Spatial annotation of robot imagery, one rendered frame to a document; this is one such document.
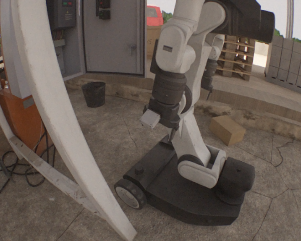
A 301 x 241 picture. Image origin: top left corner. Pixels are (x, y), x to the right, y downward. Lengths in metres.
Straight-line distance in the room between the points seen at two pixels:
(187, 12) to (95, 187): 0.52
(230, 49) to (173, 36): 2.19
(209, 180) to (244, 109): 1.25
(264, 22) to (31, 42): 0.60
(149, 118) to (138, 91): 1.65
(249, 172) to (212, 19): 0.63
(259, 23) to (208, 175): 0.62
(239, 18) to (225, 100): 1.36
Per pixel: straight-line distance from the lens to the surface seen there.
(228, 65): 2.56
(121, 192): 0.92
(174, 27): 0.36
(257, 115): 1.88
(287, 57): 3.18
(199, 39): 0.55
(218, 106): 1.81
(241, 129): 1.53
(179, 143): 0.74
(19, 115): 1.34
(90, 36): 0.93
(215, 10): 0.53
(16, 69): 0.78
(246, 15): 0.55
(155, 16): 10.89
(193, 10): 0.39
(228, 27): 0.56
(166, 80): 0.40
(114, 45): 0.83
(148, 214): 0.94
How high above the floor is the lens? 0.84
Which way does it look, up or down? 30 degrees down
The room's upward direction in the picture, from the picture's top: 1 degrees clockwise
